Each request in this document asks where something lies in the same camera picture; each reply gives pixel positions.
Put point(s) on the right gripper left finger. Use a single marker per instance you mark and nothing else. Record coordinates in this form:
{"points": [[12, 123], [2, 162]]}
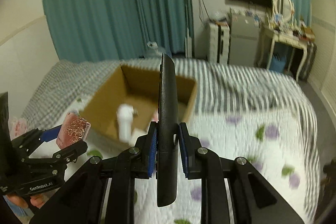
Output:
{"points": [[147, 144]]}

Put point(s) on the grey checked bed sheet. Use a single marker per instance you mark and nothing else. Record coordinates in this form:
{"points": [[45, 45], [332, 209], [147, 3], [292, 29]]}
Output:
{"points": [[221, 89]]}

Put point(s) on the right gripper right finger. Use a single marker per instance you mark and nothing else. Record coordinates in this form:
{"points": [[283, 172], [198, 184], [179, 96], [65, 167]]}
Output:
{"points": [[189, 146]]}

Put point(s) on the white bottle red cap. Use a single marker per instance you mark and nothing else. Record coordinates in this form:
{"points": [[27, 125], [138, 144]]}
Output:
{"points": [[125, 114]]}

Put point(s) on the white suitcase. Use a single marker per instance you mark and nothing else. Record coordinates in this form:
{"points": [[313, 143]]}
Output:
{"points": [[219, 43]]}

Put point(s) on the teal curtain left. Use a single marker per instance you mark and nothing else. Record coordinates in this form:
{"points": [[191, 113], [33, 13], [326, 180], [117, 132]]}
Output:
{"points": [[97, 30]]}

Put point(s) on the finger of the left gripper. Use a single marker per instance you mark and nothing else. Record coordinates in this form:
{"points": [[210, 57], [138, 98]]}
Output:
{"points": [[64, 156], [41, 143]]}

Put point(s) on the brown cardboard box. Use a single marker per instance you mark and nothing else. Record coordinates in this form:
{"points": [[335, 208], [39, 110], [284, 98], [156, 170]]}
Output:
{"points": [[133, 86]]}

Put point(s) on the grey small refrigerator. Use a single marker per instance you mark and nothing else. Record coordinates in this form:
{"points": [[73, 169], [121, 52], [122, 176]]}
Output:
{"points": [[244, 40]]}

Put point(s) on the blue bin under table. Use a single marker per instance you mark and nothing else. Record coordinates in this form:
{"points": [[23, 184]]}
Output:
{"points": [[277, 63]]}

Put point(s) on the pink patterned palette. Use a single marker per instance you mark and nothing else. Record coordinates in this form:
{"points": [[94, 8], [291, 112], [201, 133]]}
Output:
{"points": [[74, 128]]}

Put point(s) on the person's left hand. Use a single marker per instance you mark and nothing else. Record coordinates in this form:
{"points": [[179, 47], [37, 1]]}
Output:
{"points": [[37, 200]]}

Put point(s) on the floral white quilt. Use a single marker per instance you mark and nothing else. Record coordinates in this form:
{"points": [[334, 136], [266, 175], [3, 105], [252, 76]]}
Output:
{"points": [[270, 140]]}

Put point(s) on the white oval vanity mirror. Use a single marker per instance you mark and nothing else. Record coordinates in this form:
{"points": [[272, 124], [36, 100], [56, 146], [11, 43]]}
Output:
{"points": [[283, 10]]}

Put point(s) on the white dressing table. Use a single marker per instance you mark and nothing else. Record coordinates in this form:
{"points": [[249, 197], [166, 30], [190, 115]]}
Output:
{"points": [[276, 42]]}

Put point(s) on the clear water jug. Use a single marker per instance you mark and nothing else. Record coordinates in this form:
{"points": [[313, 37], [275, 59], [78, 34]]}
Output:
{"points": [[154, 50]]}

